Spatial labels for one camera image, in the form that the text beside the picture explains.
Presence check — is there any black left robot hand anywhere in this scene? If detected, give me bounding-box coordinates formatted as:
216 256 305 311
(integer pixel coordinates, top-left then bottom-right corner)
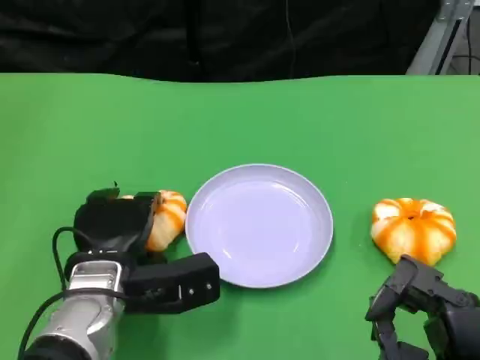
73 186 162 266

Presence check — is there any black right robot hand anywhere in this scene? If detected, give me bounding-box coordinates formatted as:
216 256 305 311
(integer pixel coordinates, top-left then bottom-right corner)
365 254 480 360

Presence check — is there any orange and white bread roll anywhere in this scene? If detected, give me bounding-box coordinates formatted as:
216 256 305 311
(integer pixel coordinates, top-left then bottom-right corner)
370 197 458 267
119 190 188 253

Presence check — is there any lilac plate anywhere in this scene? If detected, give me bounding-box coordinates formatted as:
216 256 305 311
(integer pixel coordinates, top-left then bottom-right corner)
184 163 335 290

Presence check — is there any green table cloth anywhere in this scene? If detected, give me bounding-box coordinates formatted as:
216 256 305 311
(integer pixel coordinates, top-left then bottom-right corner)
0 72 480 360

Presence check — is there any black backdrop curtain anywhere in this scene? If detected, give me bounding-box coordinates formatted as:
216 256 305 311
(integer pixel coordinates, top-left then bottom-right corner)
0 0 443 83

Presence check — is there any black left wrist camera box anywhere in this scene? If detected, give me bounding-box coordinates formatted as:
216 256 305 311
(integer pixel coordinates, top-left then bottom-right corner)
122 252 221 314

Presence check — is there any aluminium frame profile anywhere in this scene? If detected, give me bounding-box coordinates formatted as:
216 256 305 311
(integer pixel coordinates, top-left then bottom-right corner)
406 0 476 76

